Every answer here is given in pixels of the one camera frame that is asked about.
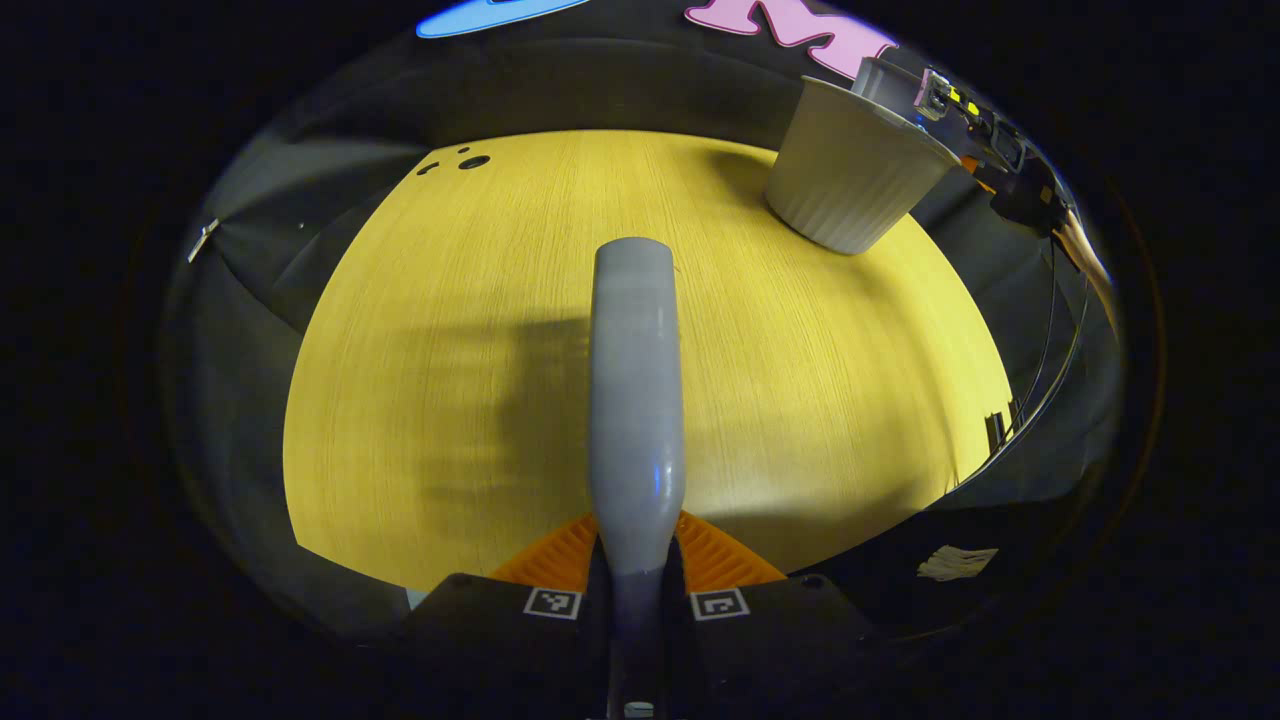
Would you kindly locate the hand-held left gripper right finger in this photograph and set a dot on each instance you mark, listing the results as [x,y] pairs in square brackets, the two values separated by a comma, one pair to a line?
[790,640]

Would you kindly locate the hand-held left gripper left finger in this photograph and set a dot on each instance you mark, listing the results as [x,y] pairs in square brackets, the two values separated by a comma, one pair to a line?
[480,640]

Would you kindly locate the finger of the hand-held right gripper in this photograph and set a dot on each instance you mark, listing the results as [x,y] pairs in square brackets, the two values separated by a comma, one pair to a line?
[976,172]

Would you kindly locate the white ribbed garbage bin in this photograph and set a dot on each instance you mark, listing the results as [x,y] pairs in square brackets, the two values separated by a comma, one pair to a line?
[850,170]

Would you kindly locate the small grey broom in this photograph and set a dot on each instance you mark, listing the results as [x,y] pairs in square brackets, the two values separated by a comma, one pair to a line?
[635,400]

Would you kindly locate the white paper slip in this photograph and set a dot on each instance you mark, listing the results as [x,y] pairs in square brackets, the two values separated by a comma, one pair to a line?
[957,562]

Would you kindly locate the white cloth clip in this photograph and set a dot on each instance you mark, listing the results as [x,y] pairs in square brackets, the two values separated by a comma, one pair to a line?
[203,240]

